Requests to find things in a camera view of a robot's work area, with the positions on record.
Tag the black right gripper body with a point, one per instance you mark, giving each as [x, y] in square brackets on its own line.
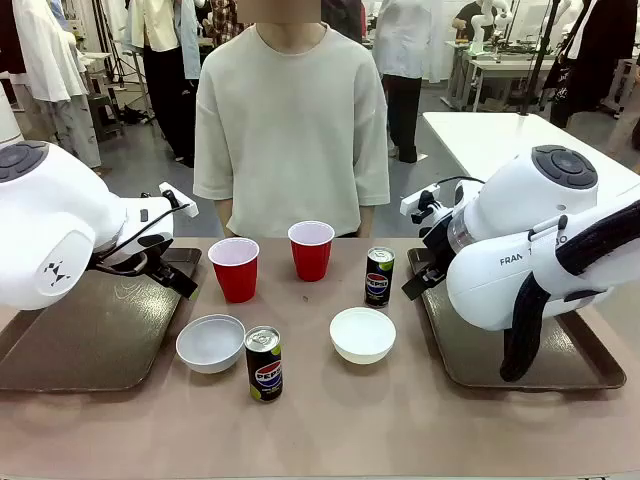
[439, 245]

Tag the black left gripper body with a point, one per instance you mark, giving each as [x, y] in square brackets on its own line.
[159, 265]

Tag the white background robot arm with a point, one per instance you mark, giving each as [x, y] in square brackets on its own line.
[484, 22]

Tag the person's left forearm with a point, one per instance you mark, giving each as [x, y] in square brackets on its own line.
[367, 220]

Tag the person's right forearm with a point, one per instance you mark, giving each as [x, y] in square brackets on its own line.
[223, 217]

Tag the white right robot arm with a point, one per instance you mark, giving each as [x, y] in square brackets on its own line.
[505, 235]

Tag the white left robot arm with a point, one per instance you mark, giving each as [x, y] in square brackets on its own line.
[45, 225]

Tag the black Pepsi can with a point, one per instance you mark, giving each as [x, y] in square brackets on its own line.
[264, 367]
[378, 280]

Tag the red plastic cup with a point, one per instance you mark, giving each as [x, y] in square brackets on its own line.
[311, 255]
[234, 272]

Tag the white bowl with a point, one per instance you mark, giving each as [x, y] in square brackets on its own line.
[362, 335]
[210, 345]

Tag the brown plastic tray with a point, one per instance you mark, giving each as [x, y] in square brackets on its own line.
[550, 360]
[100, 330]

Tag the white side table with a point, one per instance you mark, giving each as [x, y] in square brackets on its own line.
[480, 145]

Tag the grey plastic stool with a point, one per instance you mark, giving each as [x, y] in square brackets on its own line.
[104, 115]

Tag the white background workbench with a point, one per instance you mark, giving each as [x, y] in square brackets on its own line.
[495, 70]

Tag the person in beige t-shirt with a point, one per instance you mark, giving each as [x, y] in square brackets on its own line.
[292, 130]

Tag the bystander in white shirt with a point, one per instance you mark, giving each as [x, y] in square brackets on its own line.
[407, 60]

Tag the black stand pole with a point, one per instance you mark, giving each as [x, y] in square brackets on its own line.
[542, 55]

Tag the seated background person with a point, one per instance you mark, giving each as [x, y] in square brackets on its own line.
[465, 20]

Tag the mannequin with white garment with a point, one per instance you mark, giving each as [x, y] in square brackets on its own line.
[52, 65]

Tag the hanging black garment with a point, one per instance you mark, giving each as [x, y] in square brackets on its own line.
[595, 55]

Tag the hanging plaid shirt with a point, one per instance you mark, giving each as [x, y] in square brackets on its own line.
[227, 20]

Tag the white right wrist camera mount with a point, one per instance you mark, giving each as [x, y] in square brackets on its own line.
[417, 199]

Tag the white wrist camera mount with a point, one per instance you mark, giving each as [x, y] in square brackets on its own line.
[180, 202]
[417, 199]

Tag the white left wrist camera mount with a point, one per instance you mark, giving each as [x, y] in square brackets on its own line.
[180, 202]

